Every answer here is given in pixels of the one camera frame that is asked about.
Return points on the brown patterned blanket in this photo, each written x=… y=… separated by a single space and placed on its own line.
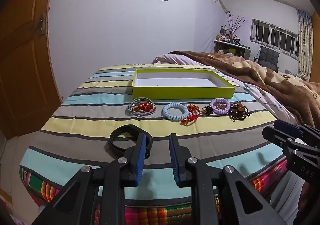
x=262 y=77

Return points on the black chair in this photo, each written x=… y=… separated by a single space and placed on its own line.
x=268 y=56

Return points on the pink rhinestone hair clip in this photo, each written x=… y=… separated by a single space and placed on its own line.
x=220 y=106

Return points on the colourful plaid mattress cover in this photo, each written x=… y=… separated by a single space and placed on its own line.
x=155 y=215

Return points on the patterned curtain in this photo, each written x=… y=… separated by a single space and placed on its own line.
x=305 y=45

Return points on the wooden door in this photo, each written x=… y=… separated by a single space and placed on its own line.
x=20 y=65

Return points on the barred window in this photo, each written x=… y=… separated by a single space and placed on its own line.
x=275 y=36

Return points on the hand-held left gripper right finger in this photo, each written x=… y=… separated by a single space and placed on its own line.
x=174 y=160

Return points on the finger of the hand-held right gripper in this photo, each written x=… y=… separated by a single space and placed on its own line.
x=287 y=127
x=273 y=136

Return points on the green cardboard box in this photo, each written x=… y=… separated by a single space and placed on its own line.
x=175 y=92

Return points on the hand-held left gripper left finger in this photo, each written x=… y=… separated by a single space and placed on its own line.
x=140 y=157

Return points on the black wristband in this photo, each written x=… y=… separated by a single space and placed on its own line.
x=113 y=143

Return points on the grey cloth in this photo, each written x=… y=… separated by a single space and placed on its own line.
x=287 y=192

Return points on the cluttered wooden shelf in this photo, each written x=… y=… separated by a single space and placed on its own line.
x=225 y=47

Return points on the striped bed sheet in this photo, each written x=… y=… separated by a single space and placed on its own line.
x=100 y=127

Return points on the group of bottles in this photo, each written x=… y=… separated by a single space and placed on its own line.
x=225 y=36

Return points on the metal door latch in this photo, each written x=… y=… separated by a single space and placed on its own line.
x=43 y=24

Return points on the vase of purple branches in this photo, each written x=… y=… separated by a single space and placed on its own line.
x=233 y=25

